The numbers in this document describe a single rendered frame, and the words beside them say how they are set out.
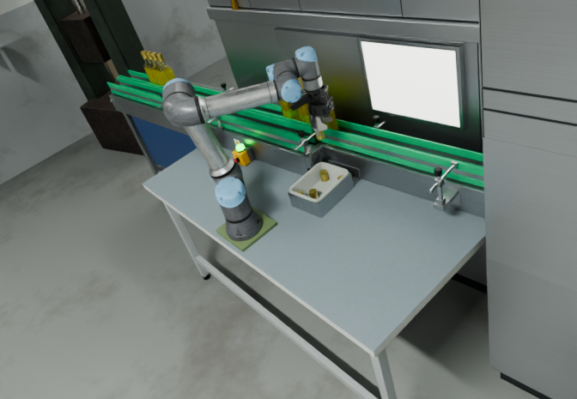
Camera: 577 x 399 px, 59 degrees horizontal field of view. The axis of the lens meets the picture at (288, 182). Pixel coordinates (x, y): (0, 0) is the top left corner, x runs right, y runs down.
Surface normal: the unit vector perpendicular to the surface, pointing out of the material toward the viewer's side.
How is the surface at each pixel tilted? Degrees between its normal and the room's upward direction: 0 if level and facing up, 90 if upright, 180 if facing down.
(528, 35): 90
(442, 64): 90
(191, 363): 0
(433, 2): 90
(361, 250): 0
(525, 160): 90
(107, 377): 0
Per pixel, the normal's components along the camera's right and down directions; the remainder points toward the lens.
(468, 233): -0.25, -0.77
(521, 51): -0.66, 0.58
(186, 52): 0.64, 0.32
